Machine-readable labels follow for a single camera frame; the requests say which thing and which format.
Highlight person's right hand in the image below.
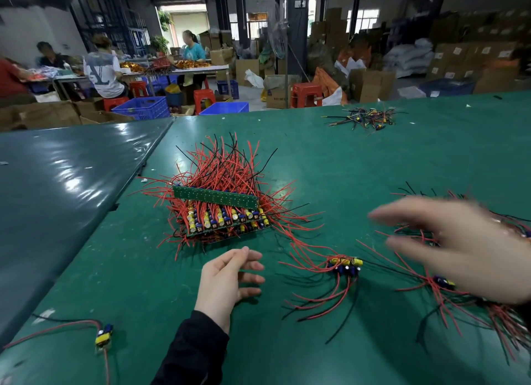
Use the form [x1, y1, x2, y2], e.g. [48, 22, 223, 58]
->
[368, 197, 531, 306]

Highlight person's left hand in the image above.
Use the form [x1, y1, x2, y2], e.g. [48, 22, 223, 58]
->
[194, 246, 266, 336]

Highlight person's left forearm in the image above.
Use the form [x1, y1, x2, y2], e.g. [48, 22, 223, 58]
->
[151, 310, 230, 385]

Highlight long green circuit board strip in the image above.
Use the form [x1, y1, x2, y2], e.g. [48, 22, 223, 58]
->
[172, 184, 260, 211]

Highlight large blue plastic bin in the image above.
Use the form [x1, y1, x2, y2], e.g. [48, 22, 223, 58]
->
[418, 78, 476, 98]

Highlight orange plastic bag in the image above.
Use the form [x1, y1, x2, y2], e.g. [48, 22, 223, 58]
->
[311, 67, 350, 106]

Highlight pile of white sacks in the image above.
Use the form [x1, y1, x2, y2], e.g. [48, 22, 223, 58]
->
[383, 38, 435, 79]

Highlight blue plastic crate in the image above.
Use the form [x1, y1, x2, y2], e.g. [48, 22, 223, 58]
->
[111, 96, 171, 121]
[199, 101, 250, 116]
[217, 80, 240, 100]

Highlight stacks of labelled cardboard boxes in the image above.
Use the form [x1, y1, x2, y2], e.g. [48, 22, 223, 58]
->
[426, 10, 531, 94]

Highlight white plastic bag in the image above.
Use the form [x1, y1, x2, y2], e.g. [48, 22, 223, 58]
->
[244, 68, 265, 89]

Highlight white work table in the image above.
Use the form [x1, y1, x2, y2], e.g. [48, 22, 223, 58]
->
[53, 64, 232, 101]

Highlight dark steel pillar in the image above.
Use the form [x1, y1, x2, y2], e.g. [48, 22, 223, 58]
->
[285, 0, 310, 78]

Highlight standing fan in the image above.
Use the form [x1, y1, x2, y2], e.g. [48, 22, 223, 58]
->
[267, 19, 290, 75]

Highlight open brown cardboard box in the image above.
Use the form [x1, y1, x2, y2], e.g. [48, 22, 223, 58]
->
[73, 98, 136, 125]

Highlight green potted plant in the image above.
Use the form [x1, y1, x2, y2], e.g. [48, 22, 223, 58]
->
[149, 35, 171, 56]

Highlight flattened brown cardboard box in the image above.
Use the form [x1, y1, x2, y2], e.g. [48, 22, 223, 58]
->
[0, 100, 82, 132]

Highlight small circuit strip red wires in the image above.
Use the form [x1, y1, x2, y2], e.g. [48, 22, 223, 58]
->
[277, 231, 365, 345]

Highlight stack of red-wired circuit boards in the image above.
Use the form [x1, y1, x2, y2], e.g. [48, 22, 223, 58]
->
[132, 132, 325, 262]

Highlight small heap of wired modules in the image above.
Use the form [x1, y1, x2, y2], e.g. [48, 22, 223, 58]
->
[321, 106, 410, 132]

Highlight pile of red-wired circuit modules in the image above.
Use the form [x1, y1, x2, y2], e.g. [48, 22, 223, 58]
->
[358, 181, 531, 366]

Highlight single yellow blue wired module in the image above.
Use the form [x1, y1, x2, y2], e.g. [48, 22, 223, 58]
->
[0, 313, 115, 385]

